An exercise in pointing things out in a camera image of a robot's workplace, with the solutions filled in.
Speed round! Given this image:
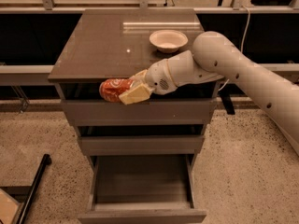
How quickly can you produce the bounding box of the black bracket leg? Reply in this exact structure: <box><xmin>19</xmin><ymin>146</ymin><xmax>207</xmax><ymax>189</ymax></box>
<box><xmin>219</xmin><ymin>90</ymin><xmax>235</xmax><ymax>115</ymax></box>

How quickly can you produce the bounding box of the grey drawer cabinet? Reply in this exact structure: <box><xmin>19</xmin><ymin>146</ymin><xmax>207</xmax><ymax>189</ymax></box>
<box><xmin>47</xmin><ymin>8</ymin><xmax>227</xmax><ymax>224</ymax></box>

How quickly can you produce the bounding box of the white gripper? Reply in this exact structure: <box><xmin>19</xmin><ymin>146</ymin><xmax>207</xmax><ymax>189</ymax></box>
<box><xmin>119</xmin><ymin>59</ymin><xmax>178</xmax><ymax>105</ymax></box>

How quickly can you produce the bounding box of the white paper bowl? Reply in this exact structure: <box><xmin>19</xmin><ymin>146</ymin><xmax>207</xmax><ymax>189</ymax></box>
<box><xmin>149</xmin><ymin>30</ymin><xmax>188</xmax><ymax>53</ymax></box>

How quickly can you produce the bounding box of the grey top drawer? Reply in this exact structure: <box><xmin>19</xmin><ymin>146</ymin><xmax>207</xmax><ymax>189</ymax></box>
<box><xmin>62</xmin><ymin>99</ymin><xmax>216</xmax><ymax>126</ymax></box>

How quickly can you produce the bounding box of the white cable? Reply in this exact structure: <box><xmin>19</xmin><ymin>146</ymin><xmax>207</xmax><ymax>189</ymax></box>
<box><xmin>217</xmin><ymin>5</ymin><xmax>252</xmax><ymax>92</ymax></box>

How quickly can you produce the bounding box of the red coke can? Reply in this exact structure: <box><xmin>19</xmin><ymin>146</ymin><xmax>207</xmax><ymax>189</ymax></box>
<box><xmin>99</xmin><ymin>78</ymin><xmax>134</xmax><ymax>103</ymax></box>

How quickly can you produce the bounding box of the cardboard box bottom left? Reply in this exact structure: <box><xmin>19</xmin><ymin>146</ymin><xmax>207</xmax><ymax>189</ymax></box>
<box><xmin>0</xmin><ymin>189</ymin><xmax>20</xmax><ymax>224</ymax></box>

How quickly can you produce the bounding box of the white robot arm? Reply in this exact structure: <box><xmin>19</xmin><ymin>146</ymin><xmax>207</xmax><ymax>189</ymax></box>
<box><xmin>119</xmin><ymin>32</ymin><xmax>299</xmax><ymax>154</ymax></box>

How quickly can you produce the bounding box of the black metal pole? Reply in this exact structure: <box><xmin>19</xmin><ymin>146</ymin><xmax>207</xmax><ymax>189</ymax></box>
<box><xmin>16</xmin><ymin>154</ymin><xmax>51</xmax><ymax>224</ymax></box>

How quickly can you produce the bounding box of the grey open bottom drawer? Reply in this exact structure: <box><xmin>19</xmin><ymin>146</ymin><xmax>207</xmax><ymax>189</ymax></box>
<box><xmin>78</xmin><ymin>154</ymin><xmax>206</xmax><ymax>224</ymax></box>

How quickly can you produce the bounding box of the grey middle drawer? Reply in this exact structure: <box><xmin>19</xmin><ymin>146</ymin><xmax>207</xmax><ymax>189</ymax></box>
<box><xmin>78</xmin><ymin>135</ymin><xmax>204</xmax><ymax>156</ymax></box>

